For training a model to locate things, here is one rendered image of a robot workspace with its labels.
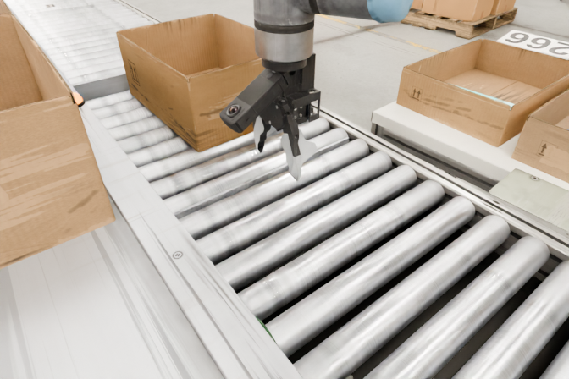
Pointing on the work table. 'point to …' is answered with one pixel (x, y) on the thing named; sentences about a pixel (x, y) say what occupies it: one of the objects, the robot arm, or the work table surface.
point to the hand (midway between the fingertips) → (274, 164)
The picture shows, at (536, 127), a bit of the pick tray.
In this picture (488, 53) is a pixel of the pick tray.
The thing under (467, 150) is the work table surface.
